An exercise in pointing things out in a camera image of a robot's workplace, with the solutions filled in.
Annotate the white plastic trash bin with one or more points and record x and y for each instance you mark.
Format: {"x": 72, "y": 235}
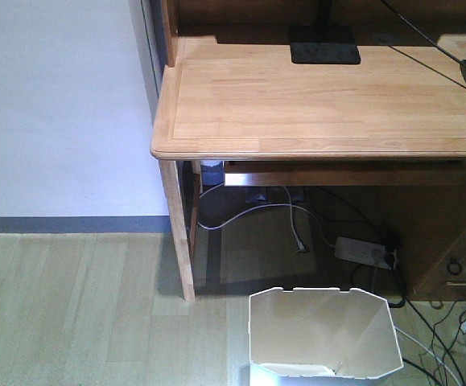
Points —
{"x": 321, "y": 336}

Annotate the white blue bottle under desk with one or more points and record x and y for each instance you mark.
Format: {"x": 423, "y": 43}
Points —
{"x": 212, "y": 172}

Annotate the white power strip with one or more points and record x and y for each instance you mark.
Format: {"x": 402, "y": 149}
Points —
{"x": 363, "y": 252}

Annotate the black monitor stand base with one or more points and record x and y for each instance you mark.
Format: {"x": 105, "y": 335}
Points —
{"x": 321, "y": 42}

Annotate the wooden desk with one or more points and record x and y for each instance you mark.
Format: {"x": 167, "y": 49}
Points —
{"x": 395, "y": 122}

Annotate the wooden drawer cabinet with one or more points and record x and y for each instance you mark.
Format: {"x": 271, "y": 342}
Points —
{"x": 446, "y": 279}

